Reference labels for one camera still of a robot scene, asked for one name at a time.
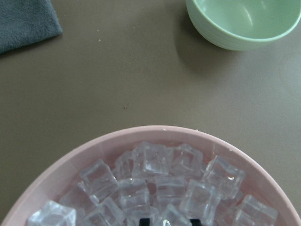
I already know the clear ice cubes pile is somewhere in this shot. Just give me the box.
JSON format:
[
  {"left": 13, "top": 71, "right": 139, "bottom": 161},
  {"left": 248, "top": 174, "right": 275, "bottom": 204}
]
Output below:
[{"left": 27, "top": 142, "right": 278, "bottom": 226}]

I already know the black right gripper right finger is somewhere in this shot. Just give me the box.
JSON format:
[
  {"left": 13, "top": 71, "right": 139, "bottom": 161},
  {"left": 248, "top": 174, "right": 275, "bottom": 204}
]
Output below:
[{"left": 190, "top": 219, "right": 202, "bottom": 226}]

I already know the pink bowl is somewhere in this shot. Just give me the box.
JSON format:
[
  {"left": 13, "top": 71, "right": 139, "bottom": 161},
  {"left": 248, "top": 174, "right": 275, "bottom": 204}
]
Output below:
[{"left": 3, "top": 126, "right": 301, "bottom": 226}]

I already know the green bowl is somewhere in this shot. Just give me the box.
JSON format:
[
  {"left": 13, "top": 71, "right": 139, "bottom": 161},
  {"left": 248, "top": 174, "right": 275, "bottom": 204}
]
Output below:
[{"left": 185, "top": 0, "right": 301, "bottom": 51}]

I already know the grey folded cloth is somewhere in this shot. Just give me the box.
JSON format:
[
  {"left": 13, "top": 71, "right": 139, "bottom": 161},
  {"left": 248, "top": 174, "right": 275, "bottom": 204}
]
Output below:
[{"left": 0, "top": 0, "right": 63, "bottom": 54}]

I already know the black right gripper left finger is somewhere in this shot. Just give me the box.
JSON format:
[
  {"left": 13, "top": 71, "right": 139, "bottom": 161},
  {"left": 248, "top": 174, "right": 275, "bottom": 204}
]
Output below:
[{"left": 139, "top": 218, "right": 150, "bottom": 226}]

